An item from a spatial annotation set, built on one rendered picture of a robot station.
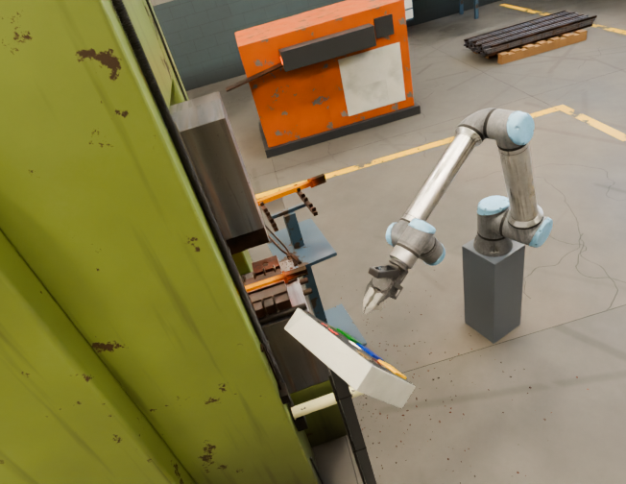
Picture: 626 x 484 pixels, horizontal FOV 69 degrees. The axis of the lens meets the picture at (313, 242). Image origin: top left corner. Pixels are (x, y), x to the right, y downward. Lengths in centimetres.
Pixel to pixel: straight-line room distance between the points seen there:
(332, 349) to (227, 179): 61
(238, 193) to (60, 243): 53
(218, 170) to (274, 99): 388
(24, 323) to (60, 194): 33
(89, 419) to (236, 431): 54
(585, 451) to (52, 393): 216
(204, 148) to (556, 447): 202
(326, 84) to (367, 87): 47
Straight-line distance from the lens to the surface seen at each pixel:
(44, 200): 123
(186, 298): 135
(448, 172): 185
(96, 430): 161
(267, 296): 186
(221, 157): 143
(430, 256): 167
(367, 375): 126
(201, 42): 924
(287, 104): 532
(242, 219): 153
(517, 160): 197
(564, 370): 279
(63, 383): 146
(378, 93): 552
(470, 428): 253
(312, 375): 212
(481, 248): 246
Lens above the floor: 218
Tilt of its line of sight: 35 degrees down
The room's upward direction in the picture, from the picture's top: 16 degrees counter-clockwise
